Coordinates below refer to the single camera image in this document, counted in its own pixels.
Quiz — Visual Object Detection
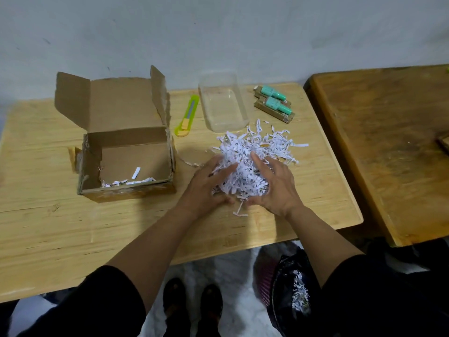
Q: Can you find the green bottle item brown card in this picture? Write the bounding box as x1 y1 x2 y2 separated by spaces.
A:
253 96 295 124
253 84 292 106

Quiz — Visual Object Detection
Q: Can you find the person's right leg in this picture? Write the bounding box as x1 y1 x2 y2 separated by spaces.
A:
195 319 224 337

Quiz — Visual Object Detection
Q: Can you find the dark wooden side table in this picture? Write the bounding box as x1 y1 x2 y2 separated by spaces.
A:
303 65 449 248

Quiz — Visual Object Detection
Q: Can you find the clear plastic container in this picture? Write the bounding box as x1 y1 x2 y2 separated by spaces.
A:
198 72 250 134

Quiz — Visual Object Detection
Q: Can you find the person's black left sleeve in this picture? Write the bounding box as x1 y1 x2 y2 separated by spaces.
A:
17 265 147 337

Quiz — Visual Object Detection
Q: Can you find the person's right hand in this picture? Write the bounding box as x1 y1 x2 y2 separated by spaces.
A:
247 151 305 219

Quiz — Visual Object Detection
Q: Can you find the person's black right sleeve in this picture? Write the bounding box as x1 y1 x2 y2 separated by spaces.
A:
319 254 449 337

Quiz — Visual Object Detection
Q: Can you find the brown taped cardboard box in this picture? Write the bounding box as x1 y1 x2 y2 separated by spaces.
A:
54 65 177 203

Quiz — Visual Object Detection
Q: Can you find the person's left black sandal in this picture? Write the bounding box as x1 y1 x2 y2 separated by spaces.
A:
162 278 188 320

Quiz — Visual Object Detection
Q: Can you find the person's right forearm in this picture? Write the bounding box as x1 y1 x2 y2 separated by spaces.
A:
284 205 365 288

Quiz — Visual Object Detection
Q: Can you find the person's black sandal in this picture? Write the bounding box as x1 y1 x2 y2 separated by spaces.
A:
200 284 224 323
162 278 188 320

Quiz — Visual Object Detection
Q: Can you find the person's black sleeve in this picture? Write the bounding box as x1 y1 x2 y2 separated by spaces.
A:
319 254 449 337
17 265 147 337

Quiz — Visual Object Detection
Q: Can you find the person's left forearm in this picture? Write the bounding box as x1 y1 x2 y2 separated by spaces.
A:
105 206 201 313

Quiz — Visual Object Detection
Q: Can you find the white shredded paper filler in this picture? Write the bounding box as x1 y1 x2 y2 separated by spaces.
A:
291 270 309 313
210 119 309 217

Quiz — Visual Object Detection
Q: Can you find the person's right black sandal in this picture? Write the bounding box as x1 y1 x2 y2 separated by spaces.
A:
200 284 224 323

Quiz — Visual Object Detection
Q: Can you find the glossy black bin liner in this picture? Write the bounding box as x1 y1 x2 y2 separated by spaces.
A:
266 247 327 337

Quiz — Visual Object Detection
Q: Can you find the yellow-green utility knife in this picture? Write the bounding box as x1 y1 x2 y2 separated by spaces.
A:
174 94 200 138

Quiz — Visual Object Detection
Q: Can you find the person's left leg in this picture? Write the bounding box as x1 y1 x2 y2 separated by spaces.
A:
163 315 192 337

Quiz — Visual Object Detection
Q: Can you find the person's leg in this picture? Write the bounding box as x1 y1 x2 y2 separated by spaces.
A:
163 315 192 337
195 319 224 337

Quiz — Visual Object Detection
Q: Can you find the person's left hand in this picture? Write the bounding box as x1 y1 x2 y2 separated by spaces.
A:
175 154 239 221

